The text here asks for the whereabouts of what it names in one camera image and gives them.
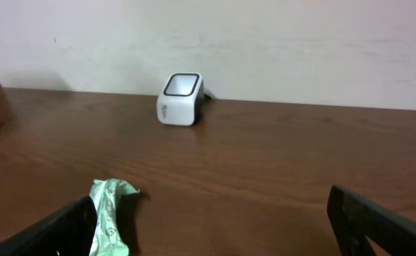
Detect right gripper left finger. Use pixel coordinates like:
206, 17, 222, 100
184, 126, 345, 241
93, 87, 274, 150
0, 196, 97, 256

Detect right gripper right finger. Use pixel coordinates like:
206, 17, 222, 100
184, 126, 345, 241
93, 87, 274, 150
327, 185, 416, 256

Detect light green wipes packet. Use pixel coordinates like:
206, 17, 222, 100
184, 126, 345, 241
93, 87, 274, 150
89, 178, 140, 256

